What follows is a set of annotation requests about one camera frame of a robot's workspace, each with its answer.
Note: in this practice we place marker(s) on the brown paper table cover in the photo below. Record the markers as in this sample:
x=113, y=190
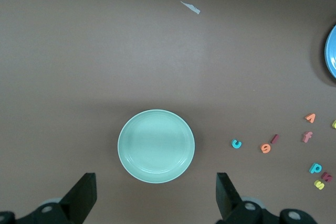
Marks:
x=78, y=51

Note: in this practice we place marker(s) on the salmon foam letter f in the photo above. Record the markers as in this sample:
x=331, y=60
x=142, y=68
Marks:
x=306, y=136

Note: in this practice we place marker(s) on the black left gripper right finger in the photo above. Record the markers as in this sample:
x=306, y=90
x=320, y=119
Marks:
x=236, y=211

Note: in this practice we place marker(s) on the orange foam letter v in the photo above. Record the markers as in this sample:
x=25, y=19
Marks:
x=312, y=119

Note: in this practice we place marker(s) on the orange foam letter g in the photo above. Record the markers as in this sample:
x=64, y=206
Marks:
x=265, y=149

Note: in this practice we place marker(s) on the dark red foam letter l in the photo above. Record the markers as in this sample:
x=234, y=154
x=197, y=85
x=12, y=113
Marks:
x=274, y=138

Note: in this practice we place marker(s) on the pale green plate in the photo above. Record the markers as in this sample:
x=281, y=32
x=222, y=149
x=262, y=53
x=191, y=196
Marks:
x=156, y=146

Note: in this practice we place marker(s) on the yellow foam letter u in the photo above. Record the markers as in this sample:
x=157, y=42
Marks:
x=334, y=124

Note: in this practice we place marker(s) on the yellow foam letter s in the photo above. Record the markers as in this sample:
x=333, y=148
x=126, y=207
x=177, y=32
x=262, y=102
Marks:
x=319, y=184

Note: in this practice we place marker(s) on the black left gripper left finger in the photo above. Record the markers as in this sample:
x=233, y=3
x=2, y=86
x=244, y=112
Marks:
x=65, y=208

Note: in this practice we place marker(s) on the blue plate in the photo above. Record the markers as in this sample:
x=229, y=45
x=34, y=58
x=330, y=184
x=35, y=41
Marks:
x=331, y=51

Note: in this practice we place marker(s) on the teal foam letter c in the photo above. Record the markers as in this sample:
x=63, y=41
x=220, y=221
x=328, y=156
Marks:
x=236, y=146

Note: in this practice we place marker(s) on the white paper scrap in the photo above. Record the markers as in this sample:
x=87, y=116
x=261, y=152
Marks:
x=190, y=7

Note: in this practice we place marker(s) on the teal foam letter p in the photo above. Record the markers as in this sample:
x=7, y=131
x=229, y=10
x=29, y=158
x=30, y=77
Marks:
x=315, y=169

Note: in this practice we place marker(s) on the dark red foam letter n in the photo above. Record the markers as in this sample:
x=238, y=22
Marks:
x=327, y=176

